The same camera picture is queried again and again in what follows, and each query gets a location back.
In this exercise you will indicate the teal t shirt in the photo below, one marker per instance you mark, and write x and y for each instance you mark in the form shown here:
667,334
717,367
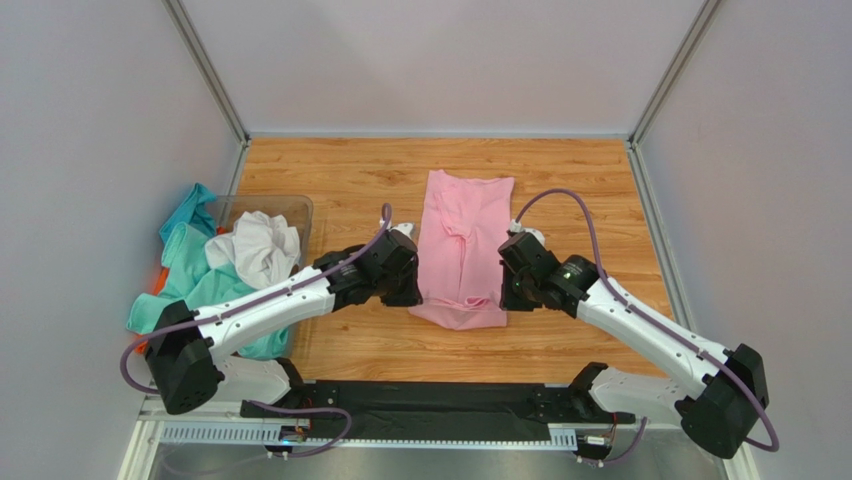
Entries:
180,285

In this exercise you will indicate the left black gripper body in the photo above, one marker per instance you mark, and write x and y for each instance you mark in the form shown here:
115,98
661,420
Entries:
399,290

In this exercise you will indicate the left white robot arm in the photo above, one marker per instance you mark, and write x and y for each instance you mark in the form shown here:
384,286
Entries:
193,354

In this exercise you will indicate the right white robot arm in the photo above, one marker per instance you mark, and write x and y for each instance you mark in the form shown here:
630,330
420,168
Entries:
716,395

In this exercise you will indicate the pink t shirt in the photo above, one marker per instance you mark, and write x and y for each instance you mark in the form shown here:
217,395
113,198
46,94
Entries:
463,224

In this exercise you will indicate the blue t shirt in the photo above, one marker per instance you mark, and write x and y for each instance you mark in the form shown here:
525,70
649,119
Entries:
193,211

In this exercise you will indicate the white t shirt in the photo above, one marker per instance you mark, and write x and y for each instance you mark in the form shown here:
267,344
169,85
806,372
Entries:
262,249

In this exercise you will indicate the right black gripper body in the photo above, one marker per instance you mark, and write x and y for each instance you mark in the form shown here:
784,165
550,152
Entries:
513,297

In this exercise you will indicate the clear plastic bin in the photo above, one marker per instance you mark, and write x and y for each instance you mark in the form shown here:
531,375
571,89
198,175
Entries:
221,284

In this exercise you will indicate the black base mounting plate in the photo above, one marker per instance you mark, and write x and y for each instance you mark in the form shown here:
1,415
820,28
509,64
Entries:
420,411

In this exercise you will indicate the aluminium frame rail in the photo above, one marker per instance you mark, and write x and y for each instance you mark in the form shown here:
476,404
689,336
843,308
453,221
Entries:
243,423

